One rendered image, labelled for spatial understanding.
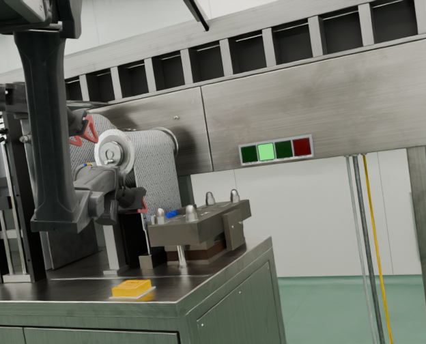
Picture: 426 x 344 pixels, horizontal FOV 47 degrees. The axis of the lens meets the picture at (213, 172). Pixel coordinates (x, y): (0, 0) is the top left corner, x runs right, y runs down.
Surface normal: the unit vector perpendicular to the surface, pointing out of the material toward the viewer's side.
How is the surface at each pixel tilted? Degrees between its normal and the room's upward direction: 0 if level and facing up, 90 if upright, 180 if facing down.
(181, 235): 90
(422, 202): 90
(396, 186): 90
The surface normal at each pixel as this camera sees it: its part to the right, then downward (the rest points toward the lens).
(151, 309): -0.43, 0.11
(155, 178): 0.89, -0.11
